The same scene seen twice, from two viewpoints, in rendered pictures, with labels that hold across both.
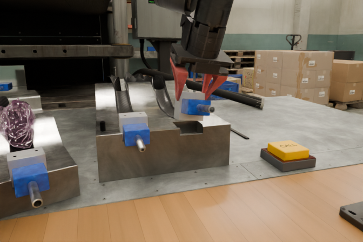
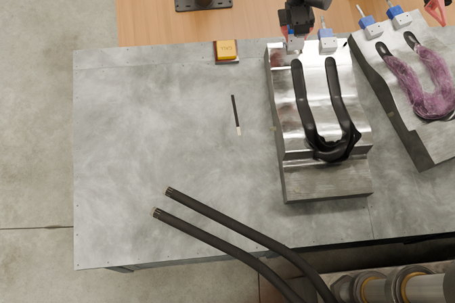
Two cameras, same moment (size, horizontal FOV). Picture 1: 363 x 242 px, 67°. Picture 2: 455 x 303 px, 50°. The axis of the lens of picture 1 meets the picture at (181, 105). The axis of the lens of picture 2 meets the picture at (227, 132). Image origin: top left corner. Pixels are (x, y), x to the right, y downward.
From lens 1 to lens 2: 1.79 m
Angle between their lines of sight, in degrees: 96
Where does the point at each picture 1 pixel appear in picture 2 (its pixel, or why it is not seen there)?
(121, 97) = (342, 115)
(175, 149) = not seen: hidden behind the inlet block
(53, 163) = (363, 37)
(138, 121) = (326, 38)
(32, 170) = (367, 21)
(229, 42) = not seen: outside the picture
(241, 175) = (261, 43)
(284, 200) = (250, 19)
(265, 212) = (263, 14)
